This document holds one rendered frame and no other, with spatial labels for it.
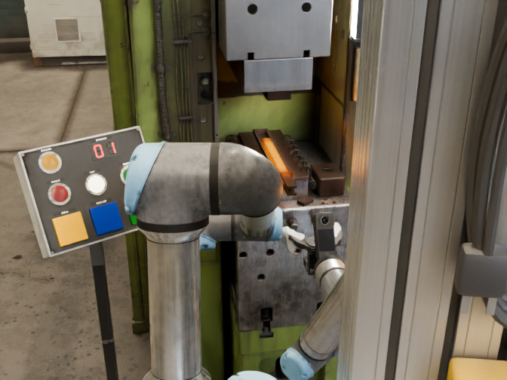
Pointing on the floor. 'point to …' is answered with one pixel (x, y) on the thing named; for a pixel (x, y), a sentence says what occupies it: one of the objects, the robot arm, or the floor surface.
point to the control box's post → (103, 308)
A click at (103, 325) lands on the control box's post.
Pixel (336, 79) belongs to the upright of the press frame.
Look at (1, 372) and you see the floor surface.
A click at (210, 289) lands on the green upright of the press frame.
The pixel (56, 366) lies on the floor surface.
